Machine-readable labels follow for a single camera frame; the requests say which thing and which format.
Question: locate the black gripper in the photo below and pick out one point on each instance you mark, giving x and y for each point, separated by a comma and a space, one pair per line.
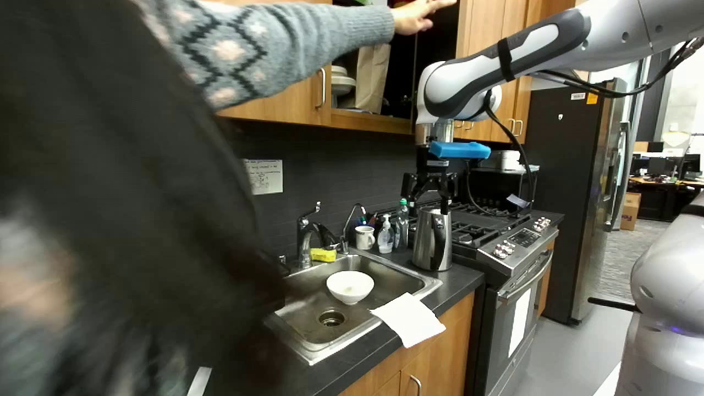
439, 172

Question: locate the grey patterned sweater forearm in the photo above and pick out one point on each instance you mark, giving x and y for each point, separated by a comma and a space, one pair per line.
293, 40

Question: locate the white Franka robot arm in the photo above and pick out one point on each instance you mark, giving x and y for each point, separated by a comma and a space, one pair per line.
550, 45

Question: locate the wooden lower cabinet door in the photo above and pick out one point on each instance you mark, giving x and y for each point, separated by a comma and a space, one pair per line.
447, 359

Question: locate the person's hand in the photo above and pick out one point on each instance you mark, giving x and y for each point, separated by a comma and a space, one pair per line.
419, 18

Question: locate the green capped bottle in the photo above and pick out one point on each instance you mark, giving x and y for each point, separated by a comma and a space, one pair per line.
403, 222

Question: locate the stainless steel electric kettle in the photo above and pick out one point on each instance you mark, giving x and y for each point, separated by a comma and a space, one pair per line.
432, 243

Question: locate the white mug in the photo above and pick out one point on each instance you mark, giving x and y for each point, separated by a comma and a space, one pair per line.
364, 239

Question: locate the small chrome faucet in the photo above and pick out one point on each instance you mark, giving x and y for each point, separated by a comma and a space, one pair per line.
352, 217

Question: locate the stainless steel gas range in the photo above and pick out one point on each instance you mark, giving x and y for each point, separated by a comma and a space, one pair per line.
507, 293

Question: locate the white bowl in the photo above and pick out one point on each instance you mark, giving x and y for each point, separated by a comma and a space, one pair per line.
351, 286

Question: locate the white paper towel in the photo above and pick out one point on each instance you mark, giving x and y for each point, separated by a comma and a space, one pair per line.
407, 319

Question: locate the yellow sponge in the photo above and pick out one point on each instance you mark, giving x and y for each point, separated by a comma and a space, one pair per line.
324, 256

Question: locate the chrome kitchen faucet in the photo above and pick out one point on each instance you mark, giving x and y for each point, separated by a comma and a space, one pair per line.
307, 233

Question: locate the dark stainless refrigerator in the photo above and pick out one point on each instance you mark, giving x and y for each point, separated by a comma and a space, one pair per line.
572, 220

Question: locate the stacked white dishes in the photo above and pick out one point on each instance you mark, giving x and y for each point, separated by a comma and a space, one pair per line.
344, 79

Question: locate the stainless steel sink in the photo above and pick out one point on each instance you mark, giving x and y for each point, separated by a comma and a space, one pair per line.
308, 331

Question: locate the cardboard box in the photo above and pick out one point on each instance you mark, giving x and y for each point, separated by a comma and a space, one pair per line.
632, 212

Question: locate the cluttered office desk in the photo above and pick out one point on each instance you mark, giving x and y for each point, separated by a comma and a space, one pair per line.
663, 179

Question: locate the person in grey sweater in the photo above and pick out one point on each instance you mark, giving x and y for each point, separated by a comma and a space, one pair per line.
111, 220

